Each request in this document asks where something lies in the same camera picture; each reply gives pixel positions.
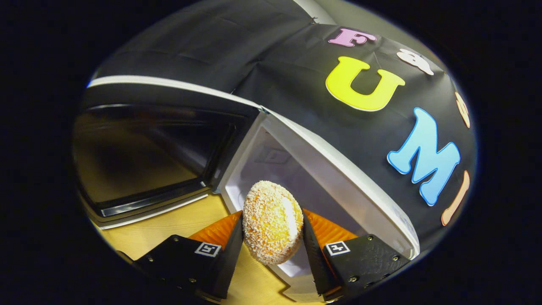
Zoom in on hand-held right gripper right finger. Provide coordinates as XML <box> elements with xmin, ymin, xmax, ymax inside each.
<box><xmin>302</xmin><ymin>208</ymin><xmax>410</xmax><ymax>302</ymax></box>

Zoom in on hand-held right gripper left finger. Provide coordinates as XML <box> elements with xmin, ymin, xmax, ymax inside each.
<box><xmin>133</xmin><ymin>211</ymin><xmax>244</xmax><ymax>300</ymax></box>

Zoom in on round breaded food patty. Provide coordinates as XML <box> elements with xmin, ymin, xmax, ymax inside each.
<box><xmin>242</xmin><ymin>180</ymin><xmax>304</xmax><ymax>265</ymax></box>

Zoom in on white microwave oven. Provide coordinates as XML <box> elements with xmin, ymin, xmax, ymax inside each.
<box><xmin>72</xmin><ymin>75</ymin><xmax>420</xmax><ymax>303</ymax></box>

